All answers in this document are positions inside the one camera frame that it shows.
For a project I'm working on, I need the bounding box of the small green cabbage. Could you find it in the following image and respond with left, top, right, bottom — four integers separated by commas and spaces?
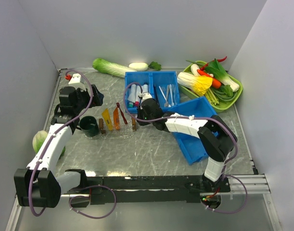
32, 130, 66, 157

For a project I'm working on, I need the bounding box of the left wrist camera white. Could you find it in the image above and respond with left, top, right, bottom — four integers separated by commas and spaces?
65, 73, 86, 91

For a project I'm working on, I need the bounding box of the white toothpaste tube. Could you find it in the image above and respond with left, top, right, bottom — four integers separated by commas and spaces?
128, 84, 137, 103

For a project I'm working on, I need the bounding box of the white toothbrush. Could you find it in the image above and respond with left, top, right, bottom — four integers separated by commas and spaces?
157, 84, 176, 107

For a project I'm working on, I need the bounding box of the orange toothpaste tube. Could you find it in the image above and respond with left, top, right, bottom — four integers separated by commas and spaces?
113, 107, 120, 130

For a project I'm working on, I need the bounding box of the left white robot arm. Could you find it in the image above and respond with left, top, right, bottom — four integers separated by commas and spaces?
14, 84, 104, 208

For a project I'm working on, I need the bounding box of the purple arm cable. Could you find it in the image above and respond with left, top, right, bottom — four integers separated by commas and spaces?
28, 69, 94, 217
123, 82, 239, 164

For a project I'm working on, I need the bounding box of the blue toiletry double bin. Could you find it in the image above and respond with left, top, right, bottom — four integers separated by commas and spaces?
125, 71, 180, 114

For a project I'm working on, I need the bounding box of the bok choy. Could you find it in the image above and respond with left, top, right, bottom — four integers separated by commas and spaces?
205, 59, 240, 92

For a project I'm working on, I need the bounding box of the long green napa cabbage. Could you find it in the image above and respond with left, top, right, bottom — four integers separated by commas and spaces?
92, 58, 136, 78

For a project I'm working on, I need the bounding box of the yellow white cabbage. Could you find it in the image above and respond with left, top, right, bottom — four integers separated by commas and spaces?
177, 72, 213, 97

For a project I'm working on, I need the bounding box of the orange carrot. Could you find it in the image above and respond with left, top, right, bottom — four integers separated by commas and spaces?
211, 77, 221, 89

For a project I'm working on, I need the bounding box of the red toothbrush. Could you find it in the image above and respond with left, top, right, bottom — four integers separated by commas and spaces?
116, 102, 128, 125

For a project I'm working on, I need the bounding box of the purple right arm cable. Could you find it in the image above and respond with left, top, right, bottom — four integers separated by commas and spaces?
123, 82, 239, 164

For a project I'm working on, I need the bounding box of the green beans bundle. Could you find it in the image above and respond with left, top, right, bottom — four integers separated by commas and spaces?
205, 88, 235, 106

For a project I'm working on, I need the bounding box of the white radish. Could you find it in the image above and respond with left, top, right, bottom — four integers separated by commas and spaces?
128, 62, 149, 71

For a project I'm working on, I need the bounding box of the dark green mug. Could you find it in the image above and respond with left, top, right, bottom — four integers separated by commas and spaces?
79, 116, 100, 137

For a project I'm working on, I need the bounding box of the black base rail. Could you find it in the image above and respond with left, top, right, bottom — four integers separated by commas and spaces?
57, 175, 231, 205

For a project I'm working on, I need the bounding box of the red chili pepper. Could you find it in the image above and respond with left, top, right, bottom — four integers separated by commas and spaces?
200, 56, 227, 71

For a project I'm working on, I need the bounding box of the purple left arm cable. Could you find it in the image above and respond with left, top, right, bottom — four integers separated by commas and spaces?
28, 69, 94, 217

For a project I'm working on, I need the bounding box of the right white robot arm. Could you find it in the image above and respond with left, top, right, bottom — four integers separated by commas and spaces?
137, 98, 238, 192

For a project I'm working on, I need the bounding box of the yellow toothpaste tube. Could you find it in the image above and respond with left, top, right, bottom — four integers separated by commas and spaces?
102, 108, 114, 131

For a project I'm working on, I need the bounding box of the green vegetable tray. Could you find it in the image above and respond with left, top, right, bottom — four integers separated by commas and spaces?
191, 61, 243, 112

